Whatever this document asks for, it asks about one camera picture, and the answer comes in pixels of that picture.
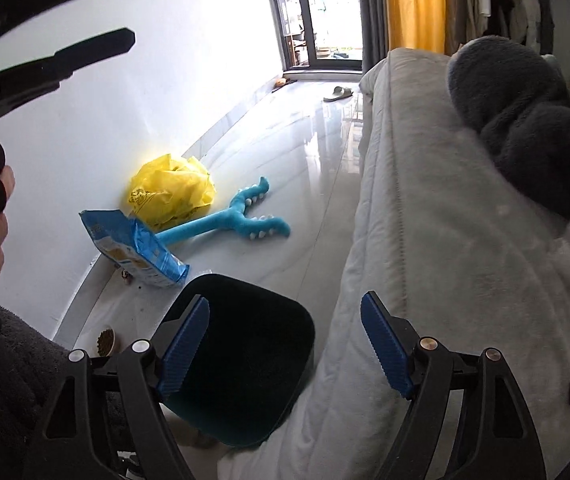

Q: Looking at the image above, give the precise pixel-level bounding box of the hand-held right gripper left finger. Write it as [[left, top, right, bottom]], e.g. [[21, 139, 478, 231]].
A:
[[20, 294, 211, 480]]

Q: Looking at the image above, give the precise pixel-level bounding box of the glass sliding door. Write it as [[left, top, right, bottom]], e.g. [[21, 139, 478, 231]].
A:
[[262, 0, 366, 73]]

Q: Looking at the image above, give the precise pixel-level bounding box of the grey curtain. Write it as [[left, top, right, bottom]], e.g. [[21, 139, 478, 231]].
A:
[[355, 0, 391, 73]]

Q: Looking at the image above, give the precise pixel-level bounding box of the bed with white cover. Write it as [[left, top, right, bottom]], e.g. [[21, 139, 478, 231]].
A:
[[217, 47, 570, 480]]

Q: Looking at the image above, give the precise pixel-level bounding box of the dark grey fleece blanket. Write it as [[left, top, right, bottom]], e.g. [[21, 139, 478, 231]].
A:
[[447, 37, 570, 233]]

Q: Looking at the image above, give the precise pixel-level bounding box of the yellow curtain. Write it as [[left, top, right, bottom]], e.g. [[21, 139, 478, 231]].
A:
[[382, 0, 448, 56]]

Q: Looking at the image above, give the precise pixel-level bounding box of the yellow plastic bag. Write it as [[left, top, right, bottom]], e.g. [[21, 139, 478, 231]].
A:
[[126, 154, 217, 228]]

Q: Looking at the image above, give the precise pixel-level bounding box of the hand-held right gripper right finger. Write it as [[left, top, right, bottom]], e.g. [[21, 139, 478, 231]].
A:
[[360, 291, 548, 480]]

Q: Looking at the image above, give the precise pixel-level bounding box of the pet food bowl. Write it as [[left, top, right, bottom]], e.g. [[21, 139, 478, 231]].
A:
[[96, 326, 122, 358]]

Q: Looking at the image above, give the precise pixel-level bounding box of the blue forked plush toy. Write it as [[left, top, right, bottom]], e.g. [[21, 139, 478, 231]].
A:
[[155, 176, 292, 246]]

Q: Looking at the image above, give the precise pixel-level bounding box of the blue pet food bag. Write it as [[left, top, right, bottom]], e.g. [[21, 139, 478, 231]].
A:
[[79, 208, 190, 289]]

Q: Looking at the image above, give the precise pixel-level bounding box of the person's left forearm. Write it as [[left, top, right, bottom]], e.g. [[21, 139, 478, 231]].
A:
[[0, 300, 131, 480]]

